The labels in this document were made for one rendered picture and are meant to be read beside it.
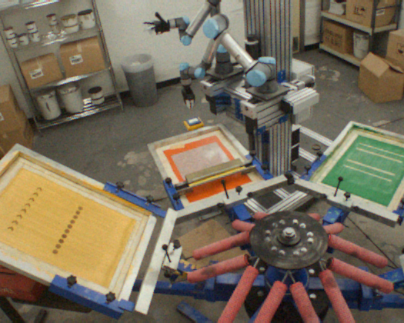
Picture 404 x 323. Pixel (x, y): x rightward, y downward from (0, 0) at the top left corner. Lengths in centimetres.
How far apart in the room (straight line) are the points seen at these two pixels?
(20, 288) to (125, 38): 429
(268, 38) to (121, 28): 321
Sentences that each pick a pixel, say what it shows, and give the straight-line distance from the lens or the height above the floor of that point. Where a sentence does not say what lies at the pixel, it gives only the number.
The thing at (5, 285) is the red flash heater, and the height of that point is 110.
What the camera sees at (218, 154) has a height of 96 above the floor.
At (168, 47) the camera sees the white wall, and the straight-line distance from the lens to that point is 577.
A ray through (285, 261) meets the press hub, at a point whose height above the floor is 131.
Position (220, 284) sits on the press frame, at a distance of 171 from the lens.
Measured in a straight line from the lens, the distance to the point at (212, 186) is 226.
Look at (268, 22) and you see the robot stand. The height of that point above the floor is 167.
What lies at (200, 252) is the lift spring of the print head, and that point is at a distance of 167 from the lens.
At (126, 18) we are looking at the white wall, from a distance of 553.
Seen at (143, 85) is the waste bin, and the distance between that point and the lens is 529.
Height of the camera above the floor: 241
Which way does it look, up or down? 36 degrees down
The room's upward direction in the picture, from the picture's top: 9 degrees counter-clockwise
